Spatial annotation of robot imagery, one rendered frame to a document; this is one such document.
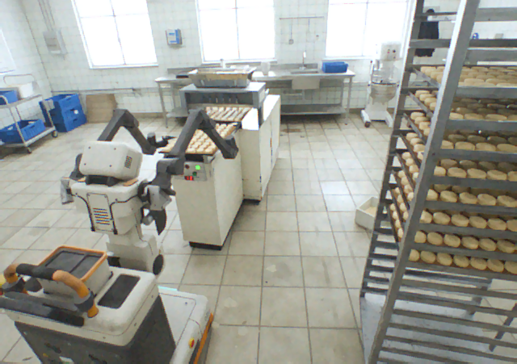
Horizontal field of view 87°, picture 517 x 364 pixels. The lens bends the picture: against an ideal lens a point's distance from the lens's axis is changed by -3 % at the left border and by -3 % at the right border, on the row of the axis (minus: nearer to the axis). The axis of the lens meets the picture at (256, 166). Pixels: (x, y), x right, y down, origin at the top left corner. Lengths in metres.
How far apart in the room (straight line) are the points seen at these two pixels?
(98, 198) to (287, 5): 4.84
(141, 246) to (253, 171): 1.51
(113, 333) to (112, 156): 0.65
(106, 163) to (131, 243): 0.40
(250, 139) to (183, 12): 3.71
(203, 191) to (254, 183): 0.79
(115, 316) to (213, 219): 1.22
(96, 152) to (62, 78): 5.86
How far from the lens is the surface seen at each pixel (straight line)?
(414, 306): 2.06
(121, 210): 1.27
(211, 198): 2.09
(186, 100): 2.65
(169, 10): 5.90
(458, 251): 1.20
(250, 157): 2.62
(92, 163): 1.32
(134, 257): 1.50
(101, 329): 1.19
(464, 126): 0.96
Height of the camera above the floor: 1.68
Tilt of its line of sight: 27 degrees down
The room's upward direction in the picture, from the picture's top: 3 degrees counter-clockwise
